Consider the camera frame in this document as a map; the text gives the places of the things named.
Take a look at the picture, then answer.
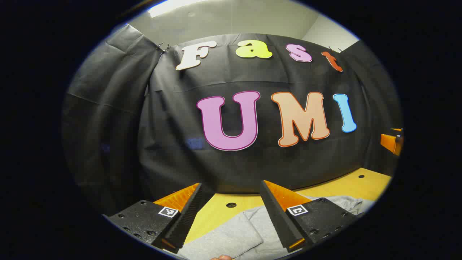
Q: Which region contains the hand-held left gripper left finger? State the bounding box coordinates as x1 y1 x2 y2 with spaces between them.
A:
103 182 216 253

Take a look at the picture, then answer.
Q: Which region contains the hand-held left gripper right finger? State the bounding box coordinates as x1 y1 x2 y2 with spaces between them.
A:
260 180 358 252

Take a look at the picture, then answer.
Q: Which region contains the grey sweatshirt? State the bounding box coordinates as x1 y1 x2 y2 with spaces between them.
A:
177 195 365 260

